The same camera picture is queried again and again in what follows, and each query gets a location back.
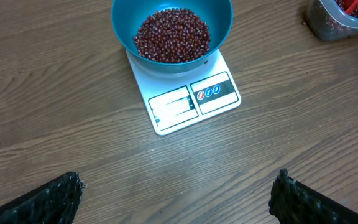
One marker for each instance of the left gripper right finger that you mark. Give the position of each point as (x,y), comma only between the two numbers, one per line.
(292,202)

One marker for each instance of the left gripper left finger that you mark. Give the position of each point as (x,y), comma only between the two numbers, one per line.
(55,202)

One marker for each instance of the orange measuring scoop blue handle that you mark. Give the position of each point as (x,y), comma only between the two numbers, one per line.
(350,5)

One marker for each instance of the white kitchen scale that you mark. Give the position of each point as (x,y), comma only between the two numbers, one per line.
(177,100)

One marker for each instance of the blue bowl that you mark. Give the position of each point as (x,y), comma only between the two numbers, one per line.
(128,15)

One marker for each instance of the red beans in bowl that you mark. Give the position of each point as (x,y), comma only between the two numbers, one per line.
(175,35)

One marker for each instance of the clear plastic container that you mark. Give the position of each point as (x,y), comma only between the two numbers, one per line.
(329,22)

